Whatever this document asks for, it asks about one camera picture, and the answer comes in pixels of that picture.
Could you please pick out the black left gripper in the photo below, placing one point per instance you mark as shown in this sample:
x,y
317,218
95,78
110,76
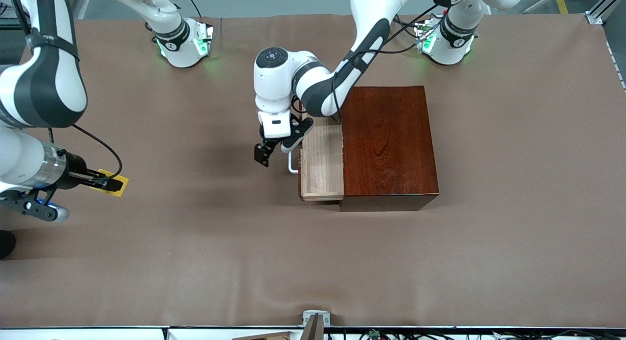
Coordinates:
x,y
267,146

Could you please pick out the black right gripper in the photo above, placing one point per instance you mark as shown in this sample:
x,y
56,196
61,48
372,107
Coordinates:
x,y
74,168

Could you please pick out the yellow block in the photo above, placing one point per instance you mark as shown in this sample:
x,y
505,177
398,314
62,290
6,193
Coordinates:
x,y
105,173

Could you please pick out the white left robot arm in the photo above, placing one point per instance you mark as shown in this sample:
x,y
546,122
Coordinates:
x,y
274,85

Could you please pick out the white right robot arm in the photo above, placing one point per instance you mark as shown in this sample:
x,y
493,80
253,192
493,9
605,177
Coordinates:
x,y
49,85

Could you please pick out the brown table cloth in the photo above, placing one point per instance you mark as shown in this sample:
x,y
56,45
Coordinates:
x,y
195,257

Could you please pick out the dark brown wooden cabinet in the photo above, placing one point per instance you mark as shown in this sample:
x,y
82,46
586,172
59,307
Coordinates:
x,y
386,144

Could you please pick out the black round object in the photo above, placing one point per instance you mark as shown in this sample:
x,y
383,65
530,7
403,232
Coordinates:
x,y
6,244

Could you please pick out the light wooden board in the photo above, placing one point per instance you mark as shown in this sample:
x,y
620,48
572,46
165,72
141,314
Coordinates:
x,y
264,336

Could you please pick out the green terminal connector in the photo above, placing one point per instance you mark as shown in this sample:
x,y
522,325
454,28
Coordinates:
x,y
374,334

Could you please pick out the grey metal bar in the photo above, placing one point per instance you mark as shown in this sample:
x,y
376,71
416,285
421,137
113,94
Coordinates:
x,y
538,4

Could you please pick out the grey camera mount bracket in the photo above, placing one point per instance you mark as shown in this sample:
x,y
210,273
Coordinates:
x,y
315,325

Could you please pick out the aluminium frame structure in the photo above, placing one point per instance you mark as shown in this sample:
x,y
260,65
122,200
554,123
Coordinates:
x,y
78,0

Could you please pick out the aluminium profile post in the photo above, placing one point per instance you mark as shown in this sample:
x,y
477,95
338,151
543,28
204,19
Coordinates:
x,y
594,17

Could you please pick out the white perforated side rail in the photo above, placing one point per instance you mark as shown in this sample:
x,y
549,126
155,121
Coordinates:
x,y
618,71

